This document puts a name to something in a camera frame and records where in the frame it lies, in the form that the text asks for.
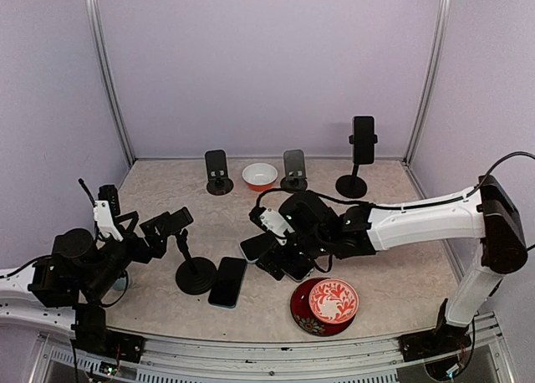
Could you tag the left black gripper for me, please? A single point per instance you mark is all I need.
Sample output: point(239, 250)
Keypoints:
point(155, 247)

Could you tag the lone black smartphone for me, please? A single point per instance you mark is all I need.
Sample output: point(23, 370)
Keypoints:
point(225, 291)

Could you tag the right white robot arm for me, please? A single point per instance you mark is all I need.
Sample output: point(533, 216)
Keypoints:
point(485, 213)

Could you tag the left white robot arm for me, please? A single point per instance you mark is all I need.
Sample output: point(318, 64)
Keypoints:
point(14, 285)

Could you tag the right small desk phone stand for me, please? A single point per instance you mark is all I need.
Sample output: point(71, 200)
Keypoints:
point(295, 176)

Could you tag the small desk phone stand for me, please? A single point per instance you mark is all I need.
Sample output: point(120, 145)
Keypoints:
point(295, 176)
point(218, 180)

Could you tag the left small desk phone stand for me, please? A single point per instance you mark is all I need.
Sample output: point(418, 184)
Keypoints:
point(218, 180)

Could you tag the light blue mug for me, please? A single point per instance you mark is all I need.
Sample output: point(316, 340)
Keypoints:
point(122, 283)

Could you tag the middle stacked blue smartphone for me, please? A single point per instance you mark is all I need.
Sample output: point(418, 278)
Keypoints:
point(254, 247)

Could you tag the red white patterned bowl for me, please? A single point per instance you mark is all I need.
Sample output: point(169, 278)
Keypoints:
point(333, 301)

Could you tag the dark red floral plate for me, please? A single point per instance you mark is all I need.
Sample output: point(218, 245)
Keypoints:
point(304, 317)

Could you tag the orange white bowl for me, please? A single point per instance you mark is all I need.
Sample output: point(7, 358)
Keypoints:
point(259, 176)

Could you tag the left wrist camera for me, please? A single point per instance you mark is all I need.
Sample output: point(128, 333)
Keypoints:
point(106, 208)

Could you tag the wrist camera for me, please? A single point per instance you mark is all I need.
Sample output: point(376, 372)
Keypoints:
point(273, 222)
point(106, 208)

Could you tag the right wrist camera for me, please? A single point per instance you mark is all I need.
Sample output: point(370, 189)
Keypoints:
point(273, 222)

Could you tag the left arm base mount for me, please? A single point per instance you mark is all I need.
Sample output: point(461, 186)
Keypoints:
point(93, 336)

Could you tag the front aluminium frame rail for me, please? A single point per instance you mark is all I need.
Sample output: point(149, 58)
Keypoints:
point(164, 359)

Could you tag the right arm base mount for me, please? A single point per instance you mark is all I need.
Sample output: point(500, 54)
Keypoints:
point(442, 339)

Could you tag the left aluminium corner post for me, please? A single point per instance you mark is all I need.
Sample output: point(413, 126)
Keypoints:
point(97, 31)

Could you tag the aluminium corner post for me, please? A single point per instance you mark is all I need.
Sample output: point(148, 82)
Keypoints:
point(97, 31)
point(432, 70)

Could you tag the right aluminium corner post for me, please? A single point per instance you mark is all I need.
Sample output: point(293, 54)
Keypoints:
point(432, 70)

